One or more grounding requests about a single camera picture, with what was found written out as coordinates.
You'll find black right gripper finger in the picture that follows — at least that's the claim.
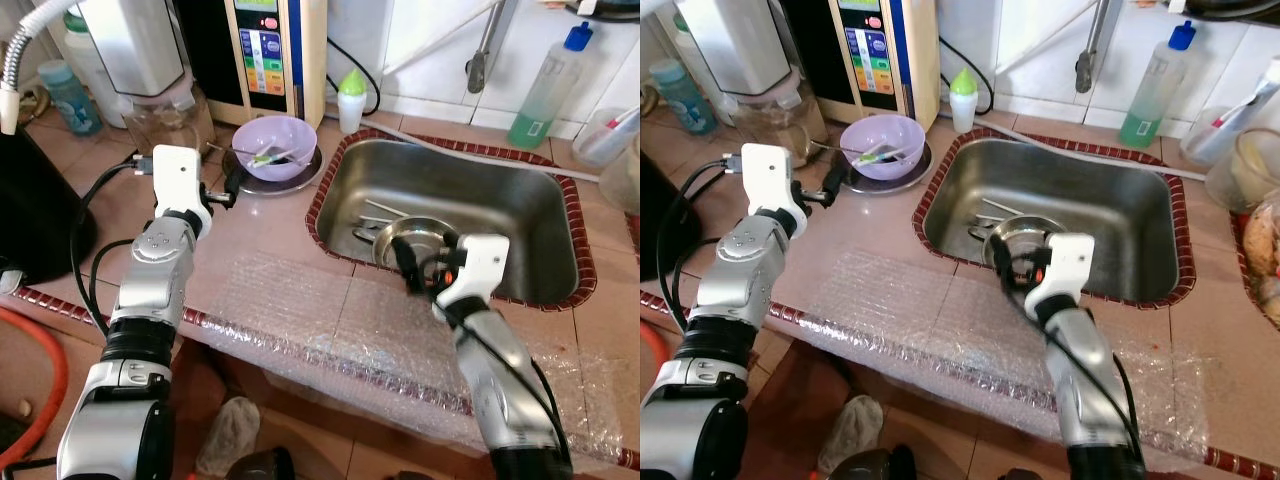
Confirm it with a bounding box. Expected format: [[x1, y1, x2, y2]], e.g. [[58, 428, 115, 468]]
[[990, 237, 1019, 291], [393, 236, 425, 293]]

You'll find shallow stainless steel bowl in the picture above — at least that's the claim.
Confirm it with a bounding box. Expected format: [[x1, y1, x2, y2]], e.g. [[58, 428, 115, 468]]
[[982, 215, 1066, 271], [372, 215, 463, 279]]

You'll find purple plastic bowl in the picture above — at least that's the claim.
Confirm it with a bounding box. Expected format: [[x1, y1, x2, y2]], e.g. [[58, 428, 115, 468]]
[[232, 115, 319, 183], [840, 113, 928, 181]]

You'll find stainless steel plate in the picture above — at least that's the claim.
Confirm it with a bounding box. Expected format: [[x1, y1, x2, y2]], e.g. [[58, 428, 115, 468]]
[[832, 140, 933, 196], [222, 140, 324, 196]]

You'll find clear glass jar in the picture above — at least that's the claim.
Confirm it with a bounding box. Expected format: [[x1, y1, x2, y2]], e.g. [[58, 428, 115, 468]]
[[725, 85, 823, 166], [120, 88, 216, 156]]

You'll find stainless steel sink basin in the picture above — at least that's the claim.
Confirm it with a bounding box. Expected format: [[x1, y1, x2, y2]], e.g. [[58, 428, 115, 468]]
[[318, 138, 579, 306], [925, 138, 1173, 306]]

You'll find clear bubble wrap sheet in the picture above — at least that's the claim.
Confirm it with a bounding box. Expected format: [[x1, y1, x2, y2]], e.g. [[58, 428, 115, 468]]
[[190, 250, 641, 466], [800, 250, 1226, 466]]

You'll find beige and blue water ionizer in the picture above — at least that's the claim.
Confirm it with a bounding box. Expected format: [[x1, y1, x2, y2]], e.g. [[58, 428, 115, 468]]
[[835, 0, 943, 129], [222, 0, 329, 128]]

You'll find white bottle with green cap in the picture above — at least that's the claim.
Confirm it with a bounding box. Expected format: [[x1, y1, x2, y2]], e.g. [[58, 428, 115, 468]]
[[337, 70, 366, 134], [948, 68, 978, 133]]

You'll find white appliance body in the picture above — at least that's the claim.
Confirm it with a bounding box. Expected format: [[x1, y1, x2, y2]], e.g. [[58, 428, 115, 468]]
[[680, 0, 796, 99], [80, 0, 188, 101]]

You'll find teal plastic bottle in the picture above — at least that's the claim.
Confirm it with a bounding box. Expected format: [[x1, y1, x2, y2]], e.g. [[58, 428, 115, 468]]
[[38, 60, 104, 138], [648, 58, 716, 136]]

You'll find black kettle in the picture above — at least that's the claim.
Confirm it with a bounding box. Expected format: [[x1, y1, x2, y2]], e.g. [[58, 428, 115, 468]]
[[0, 125, 98, 286], [640, 150, 666, 291]]

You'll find white jar with green lid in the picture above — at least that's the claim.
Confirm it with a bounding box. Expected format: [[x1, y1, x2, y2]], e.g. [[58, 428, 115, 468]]
[[60, 15, 126, 129], [670, 15, 731, 126]]

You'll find clear plastic cup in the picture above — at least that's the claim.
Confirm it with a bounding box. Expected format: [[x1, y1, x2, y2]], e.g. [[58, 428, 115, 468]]
[[1180, 100, 1251, 166], [572, 108, 641, 166]]

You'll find translucent plastic container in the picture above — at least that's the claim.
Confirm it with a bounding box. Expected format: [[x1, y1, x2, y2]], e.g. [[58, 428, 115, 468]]
[[598, 135, 641, 216], [1205, 128, 1280, 214]]

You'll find blue capped dish soap bottle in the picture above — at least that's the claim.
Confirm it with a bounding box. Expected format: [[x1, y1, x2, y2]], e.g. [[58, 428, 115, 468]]
[[1118, 20, 1198, 149], [507, 22, 594, 151]]

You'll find steel gooseneck faucet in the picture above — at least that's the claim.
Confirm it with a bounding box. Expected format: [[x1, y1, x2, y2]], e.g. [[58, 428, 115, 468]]
[[1075, 0, 1113, 94], [466, 0, 506, 94]]

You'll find white and red toothbrush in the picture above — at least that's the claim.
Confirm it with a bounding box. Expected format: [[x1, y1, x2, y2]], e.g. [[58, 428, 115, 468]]
[[1195, 95, 1263, 161], [590, 108, 641, 151]]

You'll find bagged fried food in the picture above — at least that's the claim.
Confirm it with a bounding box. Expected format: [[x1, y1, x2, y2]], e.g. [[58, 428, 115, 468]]
[[1238, 195, 1280, 331]]

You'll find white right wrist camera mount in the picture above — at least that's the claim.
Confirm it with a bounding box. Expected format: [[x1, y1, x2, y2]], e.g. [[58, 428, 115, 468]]
[[1025, 233, 1096, 306], [440, 235, 511, 306]]

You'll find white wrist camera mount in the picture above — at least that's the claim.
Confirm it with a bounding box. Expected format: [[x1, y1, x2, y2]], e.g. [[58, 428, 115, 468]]
[[150, 145, 213, 236], [742, 143, 809, 236], [440, 235, 511, 306], [1025, 233, 1096, 306]]

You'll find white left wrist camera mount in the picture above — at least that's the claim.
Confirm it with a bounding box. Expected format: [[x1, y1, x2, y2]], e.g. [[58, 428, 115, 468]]
[[150, 145, 213, 236], [742, 143, 809, 236]]

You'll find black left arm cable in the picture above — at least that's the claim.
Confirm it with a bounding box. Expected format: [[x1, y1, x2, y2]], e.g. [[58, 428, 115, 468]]
[[655, 152, 747, 331], [72, 152, 153, 336]]

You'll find thin white hose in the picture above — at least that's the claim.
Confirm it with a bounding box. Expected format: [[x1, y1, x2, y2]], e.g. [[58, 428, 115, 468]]
[[322, 115, 601, 183], [990, 0, 1111, 81], [935, 113, 1206, 181], [380, 0, 501, 81]]

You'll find black ionizer power cable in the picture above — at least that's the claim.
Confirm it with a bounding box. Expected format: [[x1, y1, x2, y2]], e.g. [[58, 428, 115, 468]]
[[326, 38, 383, 116], [938, 38, 994, 114]]

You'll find orange hose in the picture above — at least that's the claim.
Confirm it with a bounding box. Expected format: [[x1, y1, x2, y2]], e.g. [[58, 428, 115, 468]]
[[640, 318, 673, 401], [0, 305, 69, 471]]

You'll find grey flexible metal hose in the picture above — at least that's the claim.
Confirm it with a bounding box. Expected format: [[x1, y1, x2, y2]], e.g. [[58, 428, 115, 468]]
[[0, 0, 76, 136]]

